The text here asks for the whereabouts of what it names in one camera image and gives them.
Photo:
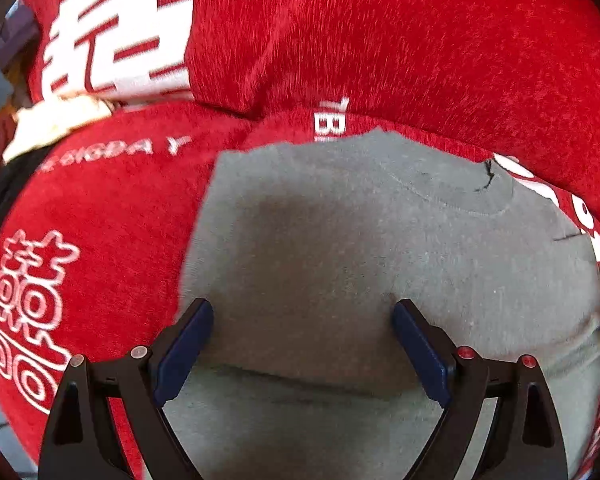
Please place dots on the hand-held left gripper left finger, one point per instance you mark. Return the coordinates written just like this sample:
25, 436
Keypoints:
184, 352

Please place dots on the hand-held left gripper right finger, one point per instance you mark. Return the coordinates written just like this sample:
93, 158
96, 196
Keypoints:
424, 355

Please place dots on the grey sweater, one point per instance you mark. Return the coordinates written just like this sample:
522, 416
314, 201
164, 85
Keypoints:
330, 260

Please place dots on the red printed blanket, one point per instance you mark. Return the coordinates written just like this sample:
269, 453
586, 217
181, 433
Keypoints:
105, 200

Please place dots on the dark cloth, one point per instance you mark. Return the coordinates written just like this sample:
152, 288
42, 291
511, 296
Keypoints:
5, 187

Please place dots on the cream cloth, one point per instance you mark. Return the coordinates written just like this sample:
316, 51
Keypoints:
45, 122

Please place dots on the red printed quilt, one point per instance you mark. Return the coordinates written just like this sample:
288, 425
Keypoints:
380, 35

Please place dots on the grey purple cloth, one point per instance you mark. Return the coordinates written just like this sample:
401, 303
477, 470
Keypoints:
15, 35

